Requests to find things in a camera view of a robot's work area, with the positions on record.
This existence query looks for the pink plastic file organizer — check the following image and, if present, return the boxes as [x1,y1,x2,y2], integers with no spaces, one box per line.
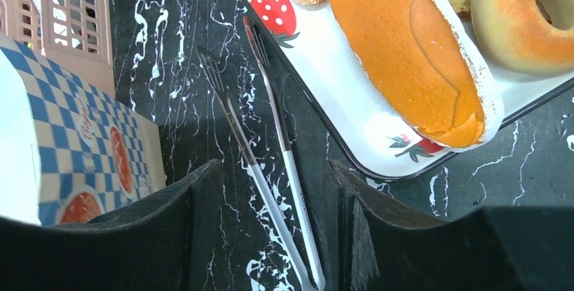
[1,0,115,95]

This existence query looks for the fake brown bread loaf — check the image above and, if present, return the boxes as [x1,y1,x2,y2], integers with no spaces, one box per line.
[329,0,504,151]

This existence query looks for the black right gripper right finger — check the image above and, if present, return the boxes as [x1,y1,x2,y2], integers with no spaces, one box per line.
[320,160,573,290]

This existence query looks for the strawberry pattern white tray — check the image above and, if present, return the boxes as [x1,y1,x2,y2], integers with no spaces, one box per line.
[221,0,574,183]

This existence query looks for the blue checkered paper bag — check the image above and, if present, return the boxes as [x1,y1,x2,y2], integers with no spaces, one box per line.
[1,35,166,226]

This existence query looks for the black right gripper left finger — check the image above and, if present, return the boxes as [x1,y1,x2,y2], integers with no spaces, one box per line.
[1,160,224,290]

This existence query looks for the metal serving tongs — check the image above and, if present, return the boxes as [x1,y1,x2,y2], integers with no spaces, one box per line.
[196,15,328,291]

